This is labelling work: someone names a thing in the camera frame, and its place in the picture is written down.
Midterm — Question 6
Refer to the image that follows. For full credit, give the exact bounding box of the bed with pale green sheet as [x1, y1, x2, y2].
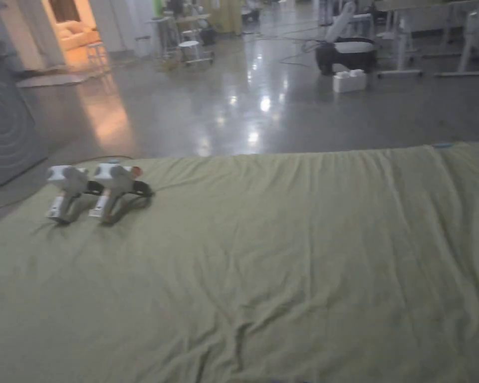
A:
[0, 141, 479, 383]

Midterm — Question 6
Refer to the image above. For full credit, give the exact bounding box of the spare hand-held gripper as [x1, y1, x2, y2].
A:
[87, 160, 157, 226]
[44, 165, 91, 225]

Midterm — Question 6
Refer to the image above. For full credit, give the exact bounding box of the round white stool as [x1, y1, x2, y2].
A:
[178, 39, 216, 67]

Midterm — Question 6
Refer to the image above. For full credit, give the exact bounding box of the white box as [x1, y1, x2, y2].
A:
[332, 68, 369, 94]

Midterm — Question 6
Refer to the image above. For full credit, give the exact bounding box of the black and white robot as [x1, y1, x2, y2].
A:
[314, 0, 381, 76]

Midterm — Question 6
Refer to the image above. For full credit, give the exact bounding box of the white high table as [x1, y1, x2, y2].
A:
[145, 13, 212, 60]

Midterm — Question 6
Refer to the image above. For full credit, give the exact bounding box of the tall metal stool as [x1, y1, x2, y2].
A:
[86, 41, 110, 75]

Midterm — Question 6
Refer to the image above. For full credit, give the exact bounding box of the cream sofa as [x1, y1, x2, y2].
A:
[57, 21, 102, 51]

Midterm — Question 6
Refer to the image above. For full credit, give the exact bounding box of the grey washing machine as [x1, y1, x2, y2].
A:
[0, 37, 51, 190]

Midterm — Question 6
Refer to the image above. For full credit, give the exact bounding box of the white-legged desk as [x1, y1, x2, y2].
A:
[373, 0, 479, 79]

